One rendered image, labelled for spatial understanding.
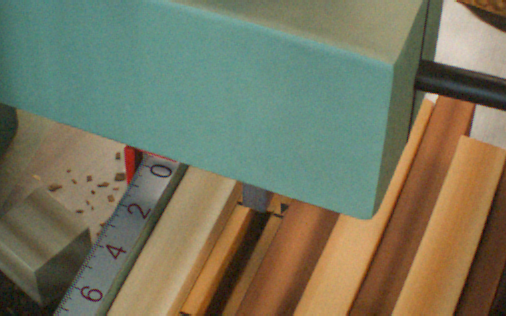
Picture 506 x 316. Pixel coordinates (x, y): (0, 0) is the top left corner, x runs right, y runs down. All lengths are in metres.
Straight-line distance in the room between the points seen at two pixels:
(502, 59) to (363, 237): 0.18
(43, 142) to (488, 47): 0.25
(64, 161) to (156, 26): 0.32
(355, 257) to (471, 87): 0.09
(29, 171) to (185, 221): 0.23
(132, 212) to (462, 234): 0.12
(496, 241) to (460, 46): 0.18
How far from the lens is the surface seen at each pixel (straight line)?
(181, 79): 0.35
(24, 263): 0.57
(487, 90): 0.36
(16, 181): 0.65
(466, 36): 0.58
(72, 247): 0.58
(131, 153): 0.44
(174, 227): 0.43
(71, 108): 0.39
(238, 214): 0.45
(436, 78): 0.36
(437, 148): 0.46
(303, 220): 0.44
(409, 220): 0.44
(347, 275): 0.41
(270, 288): 0.42
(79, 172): 0.65
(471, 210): 0.42
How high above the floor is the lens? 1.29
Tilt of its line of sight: 49 degrees down
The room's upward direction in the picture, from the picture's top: 2 degrees clockwise
